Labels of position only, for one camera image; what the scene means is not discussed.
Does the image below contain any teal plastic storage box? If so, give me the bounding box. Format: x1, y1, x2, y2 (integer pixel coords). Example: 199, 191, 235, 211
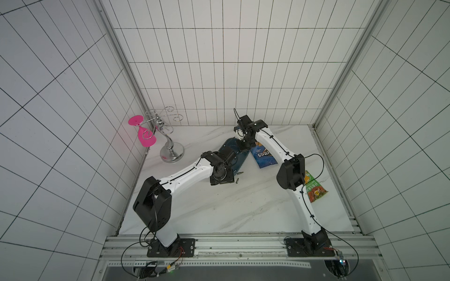
219, 138, 250, 176

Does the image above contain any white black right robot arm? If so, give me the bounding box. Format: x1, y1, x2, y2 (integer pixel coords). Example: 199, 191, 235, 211
236, 115, 328, 255

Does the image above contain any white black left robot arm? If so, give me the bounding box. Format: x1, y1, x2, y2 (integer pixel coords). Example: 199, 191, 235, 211
132, 146, 242, 256

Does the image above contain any blue Doritos chip bag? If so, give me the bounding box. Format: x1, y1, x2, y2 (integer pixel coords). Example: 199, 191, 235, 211
251, 142, 278, 169

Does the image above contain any chrome lamp with pink shades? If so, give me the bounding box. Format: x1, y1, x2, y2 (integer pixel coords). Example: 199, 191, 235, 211
128, 106, 185, 163

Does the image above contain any green orange snack bag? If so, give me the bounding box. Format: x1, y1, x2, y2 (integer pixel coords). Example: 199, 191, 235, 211
304, 170, 328, 203

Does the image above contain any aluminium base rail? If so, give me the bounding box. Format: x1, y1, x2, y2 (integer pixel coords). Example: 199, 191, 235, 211
100, 232, 382, 269

